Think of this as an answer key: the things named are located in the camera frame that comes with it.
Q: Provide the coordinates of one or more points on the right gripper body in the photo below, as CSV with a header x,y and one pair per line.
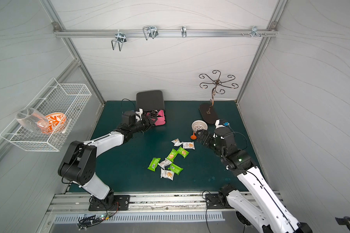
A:
x,y
204,138

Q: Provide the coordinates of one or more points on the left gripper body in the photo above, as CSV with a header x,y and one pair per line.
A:
x,y
147,122

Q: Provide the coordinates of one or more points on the black pink drawer cabinet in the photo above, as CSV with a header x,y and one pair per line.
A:
x,y
149,103

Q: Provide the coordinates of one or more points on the pink top drawer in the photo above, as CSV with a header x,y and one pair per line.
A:
x,y
160,115

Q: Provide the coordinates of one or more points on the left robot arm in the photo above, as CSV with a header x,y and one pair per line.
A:
x,y
79,162

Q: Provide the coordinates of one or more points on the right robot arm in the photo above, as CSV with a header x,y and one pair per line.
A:
x,y
268,215

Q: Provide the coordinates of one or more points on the white cookie packet upper right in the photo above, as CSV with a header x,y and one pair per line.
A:
x,y
188,145

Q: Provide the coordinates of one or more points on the black metal jewelry stand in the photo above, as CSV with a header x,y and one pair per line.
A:
x,y
217,86

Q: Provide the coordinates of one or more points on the green cookie packet upper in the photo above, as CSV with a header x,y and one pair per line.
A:
x,y
183,152

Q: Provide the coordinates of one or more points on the green cookie packet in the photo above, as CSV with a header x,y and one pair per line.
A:
x,y
172,155
183,152
154,163
175,168

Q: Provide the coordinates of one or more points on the white cookie packet small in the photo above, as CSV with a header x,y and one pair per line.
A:
x,y
176,142

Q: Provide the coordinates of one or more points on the green cookie packet centre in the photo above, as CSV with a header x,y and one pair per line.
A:
x,y
172,155

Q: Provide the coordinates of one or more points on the green cookie packet lower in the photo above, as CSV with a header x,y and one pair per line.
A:
x,y
175,168

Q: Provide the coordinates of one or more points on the green cookie packet far left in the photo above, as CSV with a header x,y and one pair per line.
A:
x,y
154,163

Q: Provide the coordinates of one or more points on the white cookie packet middle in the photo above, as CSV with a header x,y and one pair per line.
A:
x,y
165,163

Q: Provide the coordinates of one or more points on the white cookie packet bottom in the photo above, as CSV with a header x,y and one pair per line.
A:
x,y
167,174

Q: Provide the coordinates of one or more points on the orange patterned bowl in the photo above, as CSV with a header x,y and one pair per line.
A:
x,y
57,122

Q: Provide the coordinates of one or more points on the metal double hook left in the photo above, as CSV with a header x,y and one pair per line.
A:
x,y
119,41

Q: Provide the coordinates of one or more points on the metal hook middle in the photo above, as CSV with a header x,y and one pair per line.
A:
x,y
150,32

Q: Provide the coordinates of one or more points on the metal hook small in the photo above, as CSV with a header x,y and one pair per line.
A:
x,y
183,32

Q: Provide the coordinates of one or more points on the clear glass cup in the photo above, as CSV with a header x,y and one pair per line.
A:
x,y
33,121

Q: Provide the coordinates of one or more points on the metal hook right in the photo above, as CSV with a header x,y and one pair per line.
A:
x,y
254,33

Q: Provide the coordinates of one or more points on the white strainer orange handle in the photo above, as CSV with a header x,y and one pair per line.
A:
x,y
196,126

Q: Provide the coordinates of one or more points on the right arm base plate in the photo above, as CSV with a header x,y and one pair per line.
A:
x,y
213,201

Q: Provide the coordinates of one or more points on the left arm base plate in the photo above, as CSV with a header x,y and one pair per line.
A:
x,y
110,203

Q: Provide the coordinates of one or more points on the white wire basket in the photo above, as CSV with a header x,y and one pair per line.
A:
x,y
67,98

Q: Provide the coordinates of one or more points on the metal rail bar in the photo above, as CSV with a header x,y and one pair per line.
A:
x,y
162,33

